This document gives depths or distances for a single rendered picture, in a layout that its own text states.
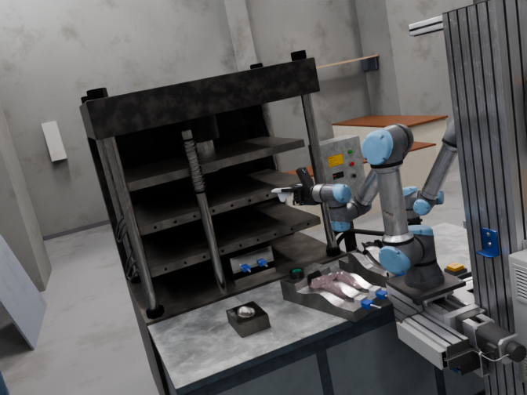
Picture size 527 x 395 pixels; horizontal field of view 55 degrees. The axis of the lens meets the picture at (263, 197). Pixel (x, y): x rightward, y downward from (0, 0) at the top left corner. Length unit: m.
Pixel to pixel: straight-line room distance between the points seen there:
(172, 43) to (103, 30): 1.17
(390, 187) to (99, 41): 8.13
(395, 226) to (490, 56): 0.64
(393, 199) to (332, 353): 0.94
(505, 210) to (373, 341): 1.07
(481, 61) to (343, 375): 1.55
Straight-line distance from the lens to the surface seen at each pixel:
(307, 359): 2.47
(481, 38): 1.79
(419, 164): 7.04
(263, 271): 3.15
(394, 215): 1.89
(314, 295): 2.54
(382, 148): 1.81
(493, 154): 1.83
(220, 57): 9.82
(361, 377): 2.67
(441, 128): 8.43
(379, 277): 2.65
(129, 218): 2.81
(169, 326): 2.78
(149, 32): 9.67
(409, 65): 10.12
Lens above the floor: 1.92
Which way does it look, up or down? 13 degrees down
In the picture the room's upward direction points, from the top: 12 degrees counter-clockwise
